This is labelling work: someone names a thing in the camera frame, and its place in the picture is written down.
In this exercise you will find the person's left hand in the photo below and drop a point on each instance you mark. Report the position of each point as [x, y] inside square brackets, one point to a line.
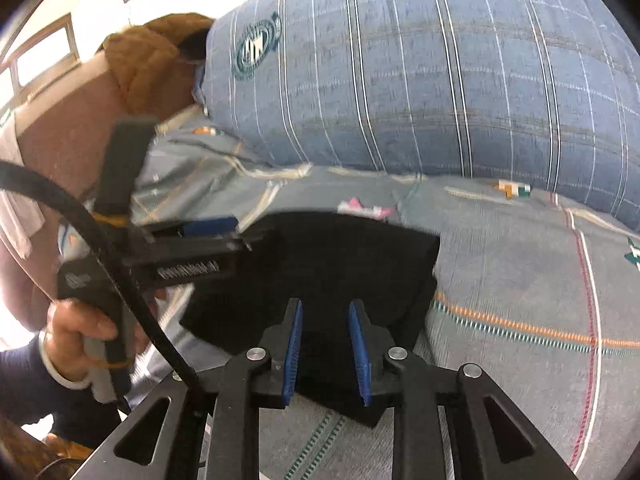
[75, 330]

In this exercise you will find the grey printed bedsheet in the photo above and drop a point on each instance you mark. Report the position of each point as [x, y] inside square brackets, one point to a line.
[500, 270]

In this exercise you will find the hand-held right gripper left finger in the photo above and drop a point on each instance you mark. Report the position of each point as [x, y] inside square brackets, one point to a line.
[292, 355]

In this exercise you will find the person's left forearm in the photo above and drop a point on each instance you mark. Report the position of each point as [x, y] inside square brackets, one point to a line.
[30, 390]

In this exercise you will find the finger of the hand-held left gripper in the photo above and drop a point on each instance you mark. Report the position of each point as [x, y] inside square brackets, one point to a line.
[210, 227]

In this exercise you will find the brown headboard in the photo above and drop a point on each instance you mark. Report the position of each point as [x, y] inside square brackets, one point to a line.
[65, 125]

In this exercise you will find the black pants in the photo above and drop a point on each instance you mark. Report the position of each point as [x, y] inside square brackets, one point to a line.
[340, 265]

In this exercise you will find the window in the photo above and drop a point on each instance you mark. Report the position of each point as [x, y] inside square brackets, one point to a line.
[45, 55]

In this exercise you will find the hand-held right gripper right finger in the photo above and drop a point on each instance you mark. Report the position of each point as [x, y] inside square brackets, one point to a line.
[361, 355]

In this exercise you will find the blue plaid pillow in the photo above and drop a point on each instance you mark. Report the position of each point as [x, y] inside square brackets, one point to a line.
[425, 85]

